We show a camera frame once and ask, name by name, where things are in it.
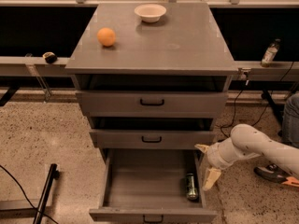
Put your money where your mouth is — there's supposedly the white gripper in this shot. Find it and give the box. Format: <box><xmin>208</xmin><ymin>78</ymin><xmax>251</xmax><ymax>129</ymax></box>
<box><xmin>195</xmin><ymin>138</ymin><xmax>258</xmax><ymax>191</ymax></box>

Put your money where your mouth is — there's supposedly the green soda can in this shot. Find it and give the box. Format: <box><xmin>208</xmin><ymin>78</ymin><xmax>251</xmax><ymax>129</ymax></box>
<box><xmin>186</xmin><ymin>174</ymin><xmax>198</xmax><ymax>201</ymax></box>

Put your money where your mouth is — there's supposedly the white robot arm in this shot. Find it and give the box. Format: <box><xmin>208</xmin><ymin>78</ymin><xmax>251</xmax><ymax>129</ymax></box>
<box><xmin>195</xmin><ymin>124</ymin><xmax>299</xmax><ymax>190</ymax></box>

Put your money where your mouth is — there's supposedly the bottom grey drawer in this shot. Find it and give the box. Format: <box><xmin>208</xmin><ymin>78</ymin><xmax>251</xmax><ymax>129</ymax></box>
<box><xmin>90</xmin><ymin>149</ymin><xmax>217</xmax><ymax>224</ymax></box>

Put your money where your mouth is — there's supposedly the grey drawer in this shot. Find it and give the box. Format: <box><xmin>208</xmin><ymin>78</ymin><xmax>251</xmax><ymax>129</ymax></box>
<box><xmin>90</xmin><ymin>149</ymin><xmax>217</xmax><ymax>224</ymax></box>
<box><xmin>90</xmin><ymin>130</ymin><xmax>215</xmax><ymax>149</ymax></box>
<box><xmin>76</xmin><ymin>91</ymin><xmax>228</xmax><ymax>119</ymax></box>

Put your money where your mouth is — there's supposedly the grey drawer cabinet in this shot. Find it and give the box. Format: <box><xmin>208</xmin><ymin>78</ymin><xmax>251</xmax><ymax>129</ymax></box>
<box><xmin>64</xmin><ymin>2</ymin><xmax>240</xmax><ymax>161</ymax></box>

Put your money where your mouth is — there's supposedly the middle grey drawer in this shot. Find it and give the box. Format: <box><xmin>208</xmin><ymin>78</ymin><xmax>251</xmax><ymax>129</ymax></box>
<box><xmin>90</xmin><ymin>130</ymin><xmax>215</xmax><ymax>149</ymax></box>

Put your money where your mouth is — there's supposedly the top grey drawer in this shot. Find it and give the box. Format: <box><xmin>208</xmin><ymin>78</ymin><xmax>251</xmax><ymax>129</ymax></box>
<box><xmin>76</xmin><ymin>91</ymin><xmax>228</xmax><ymax>119</ymax></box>

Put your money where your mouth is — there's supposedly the black orange sneaker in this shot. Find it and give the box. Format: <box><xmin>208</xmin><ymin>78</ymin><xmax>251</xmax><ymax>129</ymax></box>
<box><xmin>254</xmin><ymin>164</ymin><xmax>299</xmax><ymax>188</ymax></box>

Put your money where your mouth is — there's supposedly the blue jeans leg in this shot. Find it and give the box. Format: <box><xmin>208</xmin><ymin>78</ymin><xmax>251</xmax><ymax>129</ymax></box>
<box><xmin>282</xmin><ymin>93</ymin><xmax>299</xmax><ymax>148</ymax></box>

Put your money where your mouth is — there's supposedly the clear plastic bottle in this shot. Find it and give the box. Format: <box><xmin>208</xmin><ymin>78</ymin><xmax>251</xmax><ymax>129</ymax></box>
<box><xmin>261</xmin><ymin>38</ymin><xmax>280</xmax><ymax>67</ymax></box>

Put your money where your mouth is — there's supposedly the black metal stand leg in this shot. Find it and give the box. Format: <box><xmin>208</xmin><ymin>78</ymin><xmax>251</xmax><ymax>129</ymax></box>
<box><xmin>33</xmin><ymin>163</ymin><xmax>59</xmax><ymax>224</ymax></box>

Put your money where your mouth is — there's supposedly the white paper bowl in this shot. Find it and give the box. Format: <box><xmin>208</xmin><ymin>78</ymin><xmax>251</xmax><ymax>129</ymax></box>
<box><xmin>135</xmin><ymin>4</ymin><xmax>166</xmax><ymax>23</ymax></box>

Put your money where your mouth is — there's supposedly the orange fruit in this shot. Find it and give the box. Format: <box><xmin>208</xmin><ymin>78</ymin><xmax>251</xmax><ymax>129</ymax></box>
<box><xmin>97</xmin><ymin>28</ymin><xmax>116</xmax><ymax>47</ymax></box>

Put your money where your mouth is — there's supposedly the black tape measure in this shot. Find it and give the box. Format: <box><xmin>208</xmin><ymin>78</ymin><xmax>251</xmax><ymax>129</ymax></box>
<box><xmin>43</xmin><ymin>52</ymin><xmax>58</xmax><ymax>63</ymax></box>

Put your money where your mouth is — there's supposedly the black power cable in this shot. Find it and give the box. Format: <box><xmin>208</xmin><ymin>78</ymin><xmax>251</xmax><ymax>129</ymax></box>
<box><xmin>219</xmin><ymin>61</ymin><xmax>295</xmax><ymax>138</ymax></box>

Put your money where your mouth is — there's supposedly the black floor cable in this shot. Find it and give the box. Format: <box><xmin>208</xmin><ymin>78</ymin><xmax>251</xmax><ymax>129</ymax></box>
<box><xmin>0</xmin><ymin>164</ymin><xmax>60</xmax><ymax>224</ymax></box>

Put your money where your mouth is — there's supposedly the grey metal rail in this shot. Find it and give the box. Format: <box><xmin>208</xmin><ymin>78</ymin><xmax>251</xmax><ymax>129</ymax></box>
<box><xmin>0</xmin><ymin>56</ymin><xmax>68</xmax><ymax>77</ymax></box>

